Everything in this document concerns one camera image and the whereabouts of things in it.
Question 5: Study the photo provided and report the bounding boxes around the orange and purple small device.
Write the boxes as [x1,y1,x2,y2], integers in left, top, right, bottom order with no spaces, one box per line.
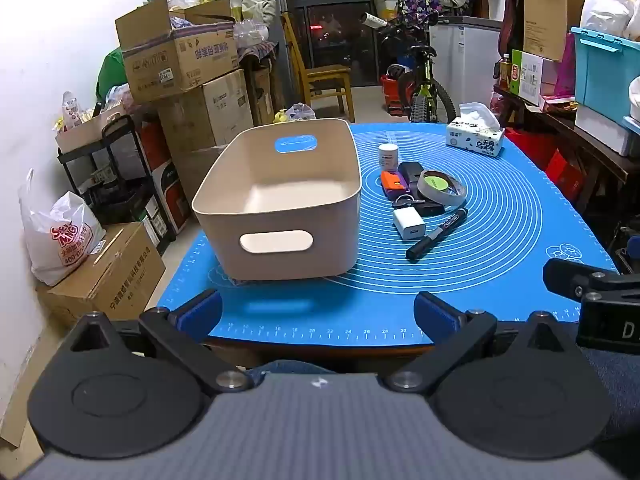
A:
[380,170,409,194]

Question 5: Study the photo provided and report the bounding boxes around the red and white appliance box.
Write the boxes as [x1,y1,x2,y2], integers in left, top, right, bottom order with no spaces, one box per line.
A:
[137,120,193,233]

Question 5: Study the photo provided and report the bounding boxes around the black marker pen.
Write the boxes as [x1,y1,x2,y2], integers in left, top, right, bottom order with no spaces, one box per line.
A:
[405,207,469,262]

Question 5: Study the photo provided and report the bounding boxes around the large white plastic bag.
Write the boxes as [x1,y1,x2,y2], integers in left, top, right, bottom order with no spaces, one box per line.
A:
[580,0,640,41]

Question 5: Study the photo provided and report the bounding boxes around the blue silicone mat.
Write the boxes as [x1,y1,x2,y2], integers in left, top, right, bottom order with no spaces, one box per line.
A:
[157,121,618,346]

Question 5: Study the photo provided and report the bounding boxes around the beige plastic storage bin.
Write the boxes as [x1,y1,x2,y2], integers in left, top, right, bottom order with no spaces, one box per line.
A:
[191,118,362,281]

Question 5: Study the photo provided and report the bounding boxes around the green and white box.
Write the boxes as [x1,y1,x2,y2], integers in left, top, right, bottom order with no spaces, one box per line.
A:
[510,50,557,107]

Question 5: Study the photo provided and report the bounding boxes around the dark wooden side table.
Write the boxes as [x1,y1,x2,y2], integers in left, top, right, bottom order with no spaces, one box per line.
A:
[492,85,640,241]

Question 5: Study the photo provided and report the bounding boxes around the shallow cardboard tray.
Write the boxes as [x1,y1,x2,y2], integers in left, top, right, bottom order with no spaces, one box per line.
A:
[55,105,128,154]

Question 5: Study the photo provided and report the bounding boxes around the white cabinet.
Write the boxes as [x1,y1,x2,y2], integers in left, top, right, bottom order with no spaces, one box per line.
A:
[430,16,503,123]

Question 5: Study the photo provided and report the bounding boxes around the tall cardboard box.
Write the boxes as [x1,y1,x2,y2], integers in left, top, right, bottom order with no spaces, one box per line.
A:
[522,0,591,63]

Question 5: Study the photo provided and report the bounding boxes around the red bucket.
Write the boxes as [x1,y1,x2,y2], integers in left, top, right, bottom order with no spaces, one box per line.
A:
[380,75,416,111]

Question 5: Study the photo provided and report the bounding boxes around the white tape roll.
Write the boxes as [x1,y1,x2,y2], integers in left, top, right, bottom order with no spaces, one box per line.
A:
[418,169,468,206]

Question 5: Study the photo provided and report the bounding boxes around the flat brown cardboard box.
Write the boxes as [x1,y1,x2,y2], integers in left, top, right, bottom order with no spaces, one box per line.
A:
[37,221,167,328]

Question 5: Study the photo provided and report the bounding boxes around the white charger plug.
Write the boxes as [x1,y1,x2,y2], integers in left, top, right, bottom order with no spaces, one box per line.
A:
[393,207,426,240]

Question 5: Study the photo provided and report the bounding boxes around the green bag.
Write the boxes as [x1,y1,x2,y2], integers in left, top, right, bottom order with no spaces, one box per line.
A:
[96,47,126,106]

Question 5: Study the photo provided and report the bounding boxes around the red gift boxes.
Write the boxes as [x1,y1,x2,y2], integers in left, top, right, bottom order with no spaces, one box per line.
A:
[505,127,586,201]

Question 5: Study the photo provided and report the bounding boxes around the white plastic container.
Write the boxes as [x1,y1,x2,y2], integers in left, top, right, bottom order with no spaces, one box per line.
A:
[575,106,640,157]

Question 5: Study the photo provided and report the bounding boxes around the black metal cart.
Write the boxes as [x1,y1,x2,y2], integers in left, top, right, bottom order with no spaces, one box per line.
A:
[57,115,178,256]

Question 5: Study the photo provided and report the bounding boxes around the person's blue jeans leg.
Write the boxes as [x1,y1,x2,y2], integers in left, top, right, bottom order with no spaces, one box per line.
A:
[580,347,640,456]

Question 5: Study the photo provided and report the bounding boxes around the white plastic bag red print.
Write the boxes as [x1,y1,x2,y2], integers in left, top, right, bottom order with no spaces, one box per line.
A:
[19,169,107,287]

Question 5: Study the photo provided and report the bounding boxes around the open cardboard box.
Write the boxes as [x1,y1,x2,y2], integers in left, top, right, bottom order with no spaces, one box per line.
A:
[115,0,240,103]

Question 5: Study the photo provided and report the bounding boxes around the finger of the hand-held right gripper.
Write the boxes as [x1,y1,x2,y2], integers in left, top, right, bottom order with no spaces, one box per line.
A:
[543,257,623,307]

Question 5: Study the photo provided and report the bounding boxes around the black and green bicycle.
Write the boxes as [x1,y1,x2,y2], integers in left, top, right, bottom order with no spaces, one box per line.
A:
[362,12,458,123]

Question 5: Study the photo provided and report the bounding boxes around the white tissue pack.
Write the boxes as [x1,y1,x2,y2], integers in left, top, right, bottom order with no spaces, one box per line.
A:
[445,102,505,157]

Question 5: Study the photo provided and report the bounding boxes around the small white jar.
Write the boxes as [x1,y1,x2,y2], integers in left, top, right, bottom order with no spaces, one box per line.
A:
[378,143,400,172]

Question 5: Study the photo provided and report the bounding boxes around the large printed cardboard box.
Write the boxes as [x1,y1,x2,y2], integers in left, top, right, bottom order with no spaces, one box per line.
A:
[157,68,255,153]

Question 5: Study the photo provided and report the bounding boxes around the teal plastic storage crate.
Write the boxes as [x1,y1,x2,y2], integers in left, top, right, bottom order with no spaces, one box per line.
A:
[570,26,640,123]

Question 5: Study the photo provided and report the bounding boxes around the wooden chair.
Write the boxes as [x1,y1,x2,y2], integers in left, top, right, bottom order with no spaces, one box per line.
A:
[282,12,356,123]

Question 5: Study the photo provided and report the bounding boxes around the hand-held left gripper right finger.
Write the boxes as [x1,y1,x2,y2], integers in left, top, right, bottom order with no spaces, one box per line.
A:
[384,290,573,395]

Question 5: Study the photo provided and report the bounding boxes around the small black case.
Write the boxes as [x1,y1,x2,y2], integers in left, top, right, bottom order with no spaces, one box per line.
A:
[398,161,426,186]

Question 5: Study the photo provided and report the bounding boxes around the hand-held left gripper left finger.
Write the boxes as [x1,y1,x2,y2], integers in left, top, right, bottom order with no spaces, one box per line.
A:
[67,289,253,395]

